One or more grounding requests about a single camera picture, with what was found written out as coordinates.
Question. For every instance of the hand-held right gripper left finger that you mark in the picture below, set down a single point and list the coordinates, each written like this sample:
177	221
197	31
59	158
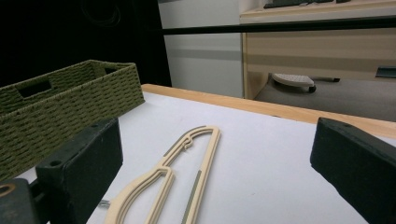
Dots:
84	161

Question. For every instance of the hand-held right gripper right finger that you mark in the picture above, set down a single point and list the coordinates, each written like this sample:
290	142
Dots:
358	168

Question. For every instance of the green woven basket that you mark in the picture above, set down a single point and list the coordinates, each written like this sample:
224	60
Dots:
62	105

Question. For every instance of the beige plastic hanger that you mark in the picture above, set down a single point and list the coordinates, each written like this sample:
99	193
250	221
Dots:
208	161

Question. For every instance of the grey chair base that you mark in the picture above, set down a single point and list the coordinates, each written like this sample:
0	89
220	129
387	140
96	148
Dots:
294	80

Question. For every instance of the light wooden desk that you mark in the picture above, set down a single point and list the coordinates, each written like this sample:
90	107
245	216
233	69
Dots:
311	53

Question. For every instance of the black curtain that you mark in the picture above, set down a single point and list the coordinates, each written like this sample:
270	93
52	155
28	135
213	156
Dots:
62	34

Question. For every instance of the white cabinet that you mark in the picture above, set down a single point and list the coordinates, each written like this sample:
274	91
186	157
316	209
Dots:
202	68

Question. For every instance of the black horizontal bar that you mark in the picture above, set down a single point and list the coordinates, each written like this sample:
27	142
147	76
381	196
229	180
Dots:
280	26

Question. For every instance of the black keyboard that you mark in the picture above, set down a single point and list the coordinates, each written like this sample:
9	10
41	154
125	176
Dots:
289	3

